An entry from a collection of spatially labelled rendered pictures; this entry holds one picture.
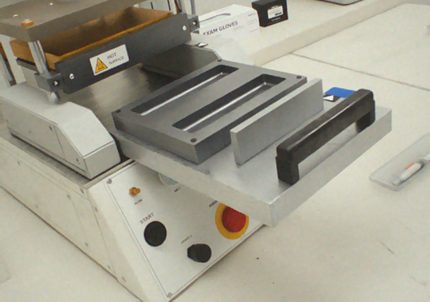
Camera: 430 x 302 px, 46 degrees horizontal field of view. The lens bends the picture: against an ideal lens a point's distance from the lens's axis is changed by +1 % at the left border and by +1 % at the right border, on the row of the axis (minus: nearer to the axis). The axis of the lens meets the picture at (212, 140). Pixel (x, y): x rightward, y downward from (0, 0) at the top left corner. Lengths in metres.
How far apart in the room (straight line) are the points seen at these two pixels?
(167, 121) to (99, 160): 0.11
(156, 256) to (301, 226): 0.23
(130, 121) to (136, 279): 0.21
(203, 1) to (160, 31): 0.85
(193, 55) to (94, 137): 0.26
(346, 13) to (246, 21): 0.31
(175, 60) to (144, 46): 0.12
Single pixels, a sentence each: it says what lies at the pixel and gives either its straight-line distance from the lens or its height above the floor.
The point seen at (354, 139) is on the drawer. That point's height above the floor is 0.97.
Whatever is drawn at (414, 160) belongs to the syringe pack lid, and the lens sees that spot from 0.90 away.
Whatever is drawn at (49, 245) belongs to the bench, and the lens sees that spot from 0.89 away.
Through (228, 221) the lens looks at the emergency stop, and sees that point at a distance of 0.75.
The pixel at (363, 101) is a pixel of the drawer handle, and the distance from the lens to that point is 0.57.
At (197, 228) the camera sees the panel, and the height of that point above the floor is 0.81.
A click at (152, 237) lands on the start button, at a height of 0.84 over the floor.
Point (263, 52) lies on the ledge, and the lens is 1.39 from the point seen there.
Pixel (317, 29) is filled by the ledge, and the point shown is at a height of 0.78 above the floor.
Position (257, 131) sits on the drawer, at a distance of 0.55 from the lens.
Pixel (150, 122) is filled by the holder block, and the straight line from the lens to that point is 0.62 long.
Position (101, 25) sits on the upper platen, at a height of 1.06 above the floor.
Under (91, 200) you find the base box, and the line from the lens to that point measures 0.68.
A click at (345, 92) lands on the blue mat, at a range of 1.19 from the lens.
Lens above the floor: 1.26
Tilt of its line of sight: 29 degrees down
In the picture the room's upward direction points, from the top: 11 degrees counter-clockwise
